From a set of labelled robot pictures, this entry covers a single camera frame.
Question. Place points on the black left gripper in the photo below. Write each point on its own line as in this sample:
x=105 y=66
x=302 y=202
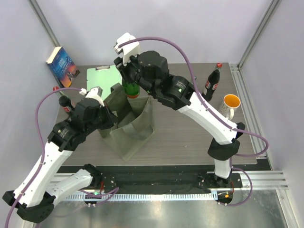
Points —
x=111 y=118

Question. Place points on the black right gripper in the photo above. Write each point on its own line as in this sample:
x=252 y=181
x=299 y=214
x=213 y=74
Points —
x=123 y=69

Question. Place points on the green glass bottle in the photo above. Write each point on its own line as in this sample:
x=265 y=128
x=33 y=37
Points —
x=132 y=90

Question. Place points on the olive green canvas bag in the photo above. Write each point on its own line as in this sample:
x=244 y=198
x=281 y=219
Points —
x=135 y=124

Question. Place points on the tall cola bottle red cap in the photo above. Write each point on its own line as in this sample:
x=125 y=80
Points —
x=212 y=83

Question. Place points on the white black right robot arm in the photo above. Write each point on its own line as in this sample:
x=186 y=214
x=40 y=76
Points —
x=150 y=71

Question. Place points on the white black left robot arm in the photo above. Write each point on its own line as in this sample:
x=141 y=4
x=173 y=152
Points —
x=36 y=197

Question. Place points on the green clipboard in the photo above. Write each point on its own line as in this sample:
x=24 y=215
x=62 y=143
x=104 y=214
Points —
x=103 y=76

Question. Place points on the blue paperback book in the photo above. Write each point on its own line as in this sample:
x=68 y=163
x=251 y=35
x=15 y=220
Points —
x=62 y=67

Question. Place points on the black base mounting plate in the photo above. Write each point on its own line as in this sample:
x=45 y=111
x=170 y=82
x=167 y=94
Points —
x=168 y=182

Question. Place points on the white mug orange inside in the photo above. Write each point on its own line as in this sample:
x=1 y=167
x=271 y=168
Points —
x=229 y=105

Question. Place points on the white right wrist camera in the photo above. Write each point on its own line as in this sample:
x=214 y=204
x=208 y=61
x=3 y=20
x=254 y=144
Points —
x=128 y=50

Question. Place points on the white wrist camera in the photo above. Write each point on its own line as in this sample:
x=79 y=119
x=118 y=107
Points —
x=94 y=93
x=128 y=50

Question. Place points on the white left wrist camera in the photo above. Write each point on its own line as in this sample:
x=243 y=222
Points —
x=94 y=93

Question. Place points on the cola bottle near left wall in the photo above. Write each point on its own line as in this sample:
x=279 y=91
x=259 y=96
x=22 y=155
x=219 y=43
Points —
x=66 y=103

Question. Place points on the slotted cable duct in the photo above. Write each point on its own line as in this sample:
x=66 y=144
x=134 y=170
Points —
x=144 y=197

